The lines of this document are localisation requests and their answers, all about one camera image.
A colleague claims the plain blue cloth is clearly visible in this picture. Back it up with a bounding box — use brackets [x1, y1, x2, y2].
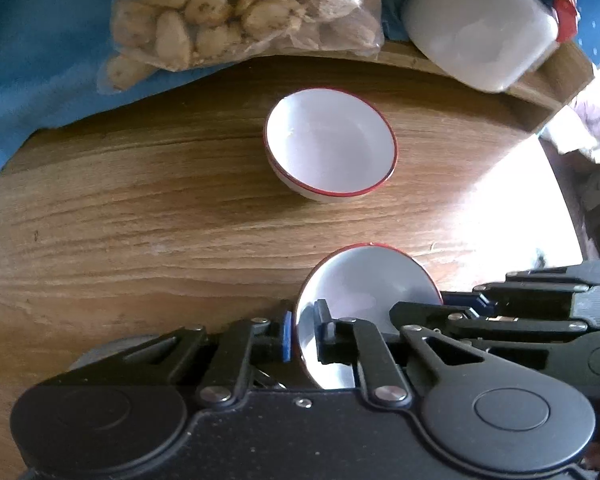
[0, 0, 411, 196]

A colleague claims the white red-rimmed bowl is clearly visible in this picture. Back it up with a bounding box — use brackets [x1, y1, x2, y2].
[294, 242, 444, 391]
[264, 88, 399, 205]

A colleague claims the pale crumpled cloth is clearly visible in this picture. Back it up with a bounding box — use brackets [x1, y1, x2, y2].
[537, 95, 600, 166]

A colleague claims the white jug with red handle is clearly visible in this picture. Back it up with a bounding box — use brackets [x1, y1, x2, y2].
[400, 0, 578, 93]

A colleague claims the wooden desk shelf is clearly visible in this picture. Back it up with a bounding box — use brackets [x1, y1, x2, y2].
[252, 40, 596, 133]

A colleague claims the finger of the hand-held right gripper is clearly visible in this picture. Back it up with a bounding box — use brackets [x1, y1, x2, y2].
[389, 301, 588, 361]
[472, 259, 593, 322]

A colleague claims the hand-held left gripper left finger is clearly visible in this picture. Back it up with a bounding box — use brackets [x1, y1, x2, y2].
[77, 311, 294, 407]

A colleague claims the clear bag of biscuits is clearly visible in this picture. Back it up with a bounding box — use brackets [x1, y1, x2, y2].
[96, 0, 385, 93]

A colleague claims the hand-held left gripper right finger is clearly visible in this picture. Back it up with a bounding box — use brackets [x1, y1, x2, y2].
[314, 299, 546, 407]

